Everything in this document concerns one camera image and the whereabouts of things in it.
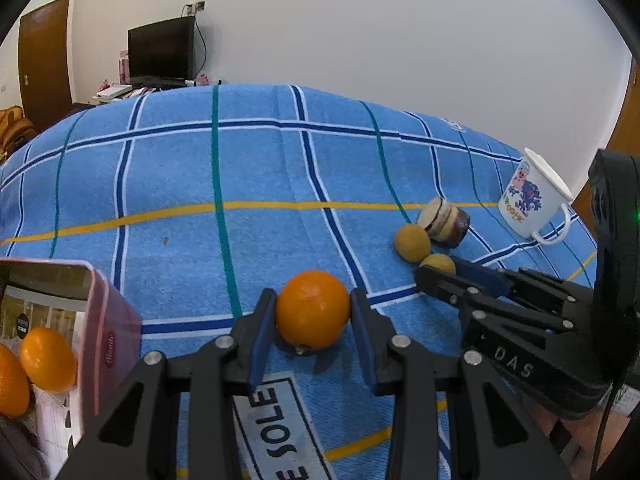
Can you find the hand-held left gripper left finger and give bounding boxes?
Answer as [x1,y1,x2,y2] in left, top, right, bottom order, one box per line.
[60,288,278,480]

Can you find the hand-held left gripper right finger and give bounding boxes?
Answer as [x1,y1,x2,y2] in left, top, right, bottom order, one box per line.
[351,288,572,480]

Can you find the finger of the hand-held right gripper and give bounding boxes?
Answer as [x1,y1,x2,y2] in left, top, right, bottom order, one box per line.
[451,257,594,327]
[414,265,567,329]

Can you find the yellow-brown longan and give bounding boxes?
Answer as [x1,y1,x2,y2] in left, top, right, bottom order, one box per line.
[420,253,457,276]
[394,223,432,264]

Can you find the orange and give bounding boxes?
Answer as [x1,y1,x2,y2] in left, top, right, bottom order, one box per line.
[0,344,31,419]
[275,270,351,351]
[19,326,79,394]

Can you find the rectangular metal tin box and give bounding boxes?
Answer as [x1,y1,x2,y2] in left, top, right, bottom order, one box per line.
[0,258,144,480]

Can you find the person's right forearm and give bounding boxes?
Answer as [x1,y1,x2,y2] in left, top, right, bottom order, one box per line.
[529,404,573,458]

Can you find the brown and white layered cake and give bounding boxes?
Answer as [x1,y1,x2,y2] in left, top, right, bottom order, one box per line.
[417,196,471,249]

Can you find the white printed mug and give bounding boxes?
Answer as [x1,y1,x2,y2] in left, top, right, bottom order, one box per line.
[498,147,575,246]

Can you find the blue plaid blanket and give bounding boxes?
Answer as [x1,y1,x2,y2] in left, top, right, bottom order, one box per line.
[0,83,601,480]

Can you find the white television stand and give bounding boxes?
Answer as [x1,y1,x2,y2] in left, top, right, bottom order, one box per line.
[91,76,222,107]

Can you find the black flat television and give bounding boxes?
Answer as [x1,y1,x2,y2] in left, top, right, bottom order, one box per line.
[127,15,196,81]

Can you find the brown wooden door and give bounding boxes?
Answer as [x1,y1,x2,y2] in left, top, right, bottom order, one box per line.
[18,0,71,117]

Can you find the black cable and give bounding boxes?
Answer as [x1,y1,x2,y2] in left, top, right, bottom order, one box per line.
[589,360,632,480]

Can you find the television power cable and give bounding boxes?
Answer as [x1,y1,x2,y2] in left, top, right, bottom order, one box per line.
[193,10,208,79]

